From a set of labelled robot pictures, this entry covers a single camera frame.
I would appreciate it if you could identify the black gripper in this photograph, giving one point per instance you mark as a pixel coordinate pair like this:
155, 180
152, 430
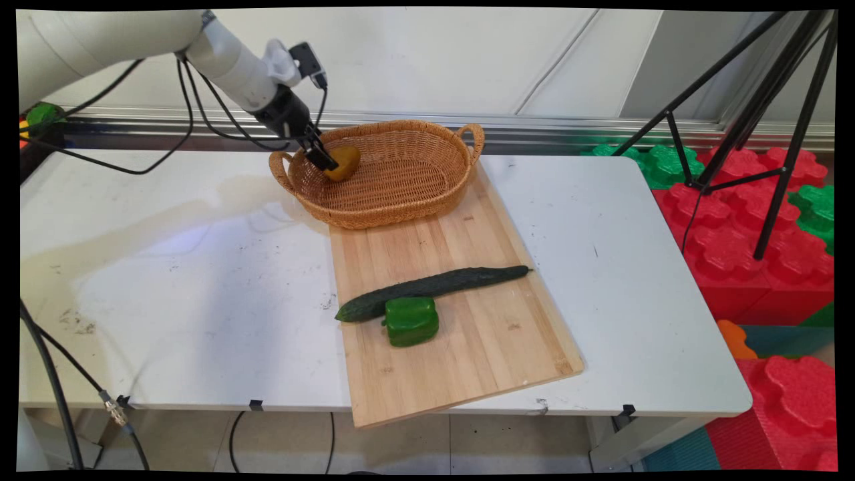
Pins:
284, 113

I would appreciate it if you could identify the green foam puzzle block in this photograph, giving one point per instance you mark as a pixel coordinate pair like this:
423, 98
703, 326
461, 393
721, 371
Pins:
614, 152
671, 166
816, 214

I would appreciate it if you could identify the aluminium wall rail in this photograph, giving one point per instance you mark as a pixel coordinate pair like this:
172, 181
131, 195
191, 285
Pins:
548, 130

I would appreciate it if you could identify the light wooden cutting board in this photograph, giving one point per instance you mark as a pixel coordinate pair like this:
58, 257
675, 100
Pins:
467, 361

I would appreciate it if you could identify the teal foam floor mat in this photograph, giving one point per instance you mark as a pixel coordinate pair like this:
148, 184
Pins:
788, 341
681, 454

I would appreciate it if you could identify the black tripod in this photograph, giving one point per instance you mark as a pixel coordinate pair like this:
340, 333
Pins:
778, 100

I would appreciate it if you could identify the black table edge clip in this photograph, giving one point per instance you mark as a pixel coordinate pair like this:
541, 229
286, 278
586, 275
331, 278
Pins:
123, 401
628, 409
256, 405

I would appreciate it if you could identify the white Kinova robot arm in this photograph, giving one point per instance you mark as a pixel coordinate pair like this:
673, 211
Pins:
100, 40

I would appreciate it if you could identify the large red foam puzzle block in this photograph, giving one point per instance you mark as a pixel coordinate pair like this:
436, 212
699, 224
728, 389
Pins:
728, 260

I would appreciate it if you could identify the green bell pepper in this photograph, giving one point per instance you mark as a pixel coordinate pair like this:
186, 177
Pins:
411, 322

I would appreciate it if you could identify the orange foam puzzle block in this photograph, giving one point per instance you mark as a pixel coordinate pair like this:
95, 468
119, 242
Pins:
735, 339

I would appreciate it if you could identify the long dark green cucumber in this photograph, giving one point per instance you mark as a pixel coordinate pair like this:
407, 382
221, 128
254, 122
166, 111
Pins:
427, 287

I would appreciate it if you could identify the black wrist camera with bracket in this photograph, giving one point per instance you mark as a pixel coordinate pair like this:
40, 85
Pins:
306, 63

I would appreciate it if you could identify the yellow-brown potato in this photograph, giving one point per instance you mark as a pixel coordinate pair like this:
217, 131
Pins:
349, 162

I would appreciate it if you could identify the green round toy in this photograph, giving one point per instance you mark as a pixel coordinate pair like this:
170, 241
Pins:
44, 113

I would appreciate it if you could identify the white table leg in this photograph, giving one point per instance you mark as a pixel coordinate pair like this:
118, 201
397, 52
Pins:
634, 444

